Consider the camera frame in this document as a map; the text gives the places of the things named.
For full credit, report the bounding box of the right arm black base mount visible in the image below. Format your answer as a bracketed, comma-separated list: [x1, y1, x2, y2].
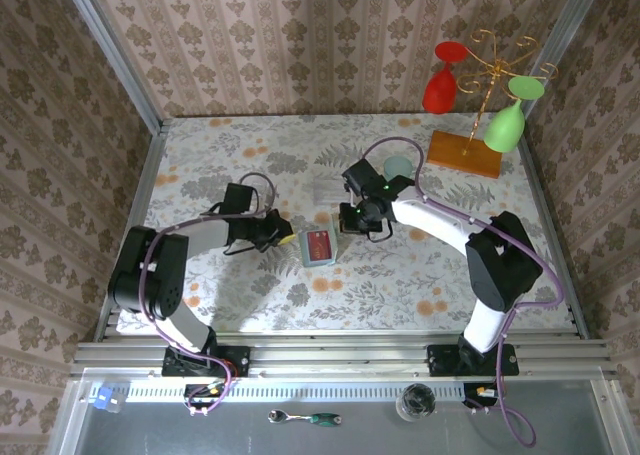
[426, 343, 519, 378]

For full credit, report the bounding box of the left camera thin black cable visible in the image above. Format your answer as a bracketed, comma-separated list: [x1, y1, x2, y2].
[204, 202, 267, 258]

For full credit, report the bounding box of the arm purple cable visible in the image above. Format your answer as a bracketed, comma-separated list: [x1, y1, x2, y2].
[139, 172, 281, 419]
[360, 136, 565, 449]

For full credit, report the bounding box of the right camera thin black cable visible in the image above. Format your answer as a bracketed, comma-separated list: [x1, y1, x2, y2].
[367, 218, 395, 242]

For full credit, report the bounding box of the gold glass rack wooden base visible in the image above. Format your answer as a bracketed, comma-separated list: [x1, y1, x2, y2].
[426, 28, 560, 180]

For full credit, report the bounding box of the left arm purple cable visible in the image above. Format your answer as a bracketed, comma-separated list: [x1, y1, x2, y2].
[139, 172, 281, 419]

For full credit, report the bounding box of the red wine glass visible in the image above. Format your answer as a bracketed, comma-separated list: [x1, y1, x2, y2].
[422, 41, 472, 116]

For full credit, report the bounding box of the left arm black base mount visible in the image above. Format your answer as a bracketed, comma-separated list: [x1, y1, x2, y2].
[162, 343, 251, 379]

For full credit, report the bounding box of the slotted white cable duct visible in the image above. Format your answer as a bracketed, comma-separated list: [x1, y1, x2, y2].
[89, 381, 497, 404]

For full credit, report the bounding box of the frosted green cup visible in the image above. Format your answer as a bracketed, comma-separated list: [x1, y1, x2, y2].
[382, 155, 416, 181]

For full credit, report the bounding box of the clear glass jar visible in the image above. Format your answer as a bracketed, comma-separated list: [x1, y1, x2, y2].
[395, 382, 438, 423]

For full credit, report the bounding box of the ratchet wrench green black handle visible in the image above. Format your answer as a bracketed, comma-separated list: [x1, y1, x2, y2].
[267, 408, 343, 427]

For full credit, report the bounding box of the grey metal base plate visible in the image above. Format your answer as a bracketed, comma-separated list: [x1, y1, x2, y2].
[74, 374, 615, 455]

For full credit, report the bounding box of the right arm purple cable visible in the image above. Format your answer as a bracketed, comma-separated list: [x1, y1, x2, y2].
[360, 136, 565, 449]

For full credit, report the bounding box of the blue clear plastic connector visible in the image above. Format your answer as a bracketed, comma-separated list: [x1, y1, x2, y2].
[91, 385, 127, 415]

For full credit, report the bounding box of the floral tablecloth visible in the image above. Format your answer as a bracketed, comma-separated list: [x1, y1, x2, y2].
[115, 113, 576, 334]

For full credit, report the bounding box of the aluminium profile frame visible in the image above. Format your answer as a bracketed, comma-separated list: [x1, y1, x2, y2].
[44, 0, 626, 455]

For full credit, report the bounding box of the camera thin black cable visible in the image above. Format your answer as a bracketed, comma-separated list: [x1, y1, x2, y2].
[204, 202, 267, 258]
[367, 218, 395, 242]

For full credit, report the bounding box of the green wine glass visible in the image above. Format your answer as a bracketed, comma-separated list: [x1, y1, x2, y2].
[482, 74, 546, 154]

